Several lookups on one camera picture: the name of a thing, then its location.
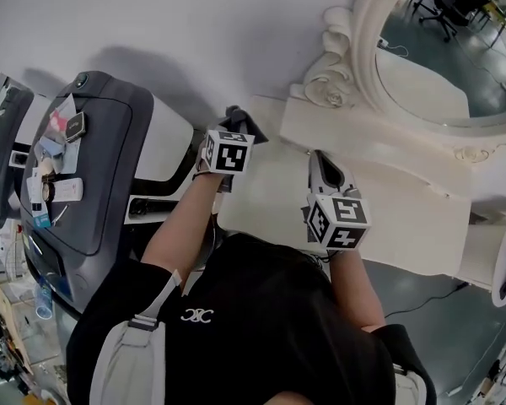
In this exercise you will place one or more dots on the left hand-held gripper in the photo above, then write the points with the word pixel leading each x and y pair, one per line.
pixel 229 154

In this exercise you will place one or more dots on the person's right forearm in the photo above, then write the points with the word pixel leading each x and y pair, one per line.
pixel 354 289

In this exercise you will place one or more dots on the oval mirror white carved frame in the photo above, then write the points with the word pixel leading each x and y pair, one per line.
pixel 426 57

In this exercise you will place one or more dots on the clear blue label bottle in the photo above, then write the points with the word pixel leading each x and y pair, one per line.
pixel 44 302

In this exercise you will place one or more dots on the dark grey white machine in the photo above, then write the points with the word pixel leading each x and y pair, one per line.
pixel 105 163
pixel 0 142

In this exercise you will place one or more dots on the cream raised drawer shelf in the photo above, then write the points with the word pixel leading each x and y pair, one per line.
pixel 362 150

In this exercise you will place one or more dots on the white rectangular remote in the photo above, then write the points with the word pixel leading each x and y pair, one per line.
pixel 69 190

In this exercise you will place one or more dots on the blue card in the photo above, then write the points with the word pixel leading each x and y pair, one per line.
pixel 42 221

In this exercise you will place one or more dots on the white dressing table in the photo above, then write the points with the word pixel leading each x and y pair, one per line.
pixel 278 192

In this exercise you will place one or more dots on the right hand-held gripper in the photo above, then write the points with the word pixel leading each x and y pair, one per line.
pixel 341 222

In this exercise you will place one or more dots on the thin metal pen tool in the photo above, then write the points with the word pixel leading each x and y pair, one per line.
pixel 61 215

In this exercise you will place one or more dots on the black shirt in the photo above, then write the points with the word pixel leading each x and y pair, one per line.
pixel 257 352

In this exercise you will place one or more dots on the person's left forearm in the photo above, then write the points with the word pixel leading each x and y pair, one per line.
pixel 181 226

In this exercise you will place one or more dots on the grey cloth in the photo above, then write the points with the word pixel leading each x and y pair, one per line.
pixel 259 132

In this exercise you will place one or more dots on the white shelf rack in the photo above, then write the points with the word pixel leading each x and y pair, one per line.
pixel 502 374

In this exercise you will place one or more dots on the pink red packet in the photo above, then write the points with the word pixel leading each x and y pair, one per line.
pixel 59 120

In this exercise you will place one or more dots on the brown cardboard board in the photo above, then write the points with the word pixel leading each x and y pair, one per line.
pixel 8 323

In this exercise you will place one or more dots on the black rectangular case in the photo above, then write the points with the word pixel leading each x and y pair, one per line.
pixel 76 127

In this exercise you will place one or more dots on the black tape roll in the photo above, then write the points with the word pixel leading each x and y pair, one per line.
pixel 49 191

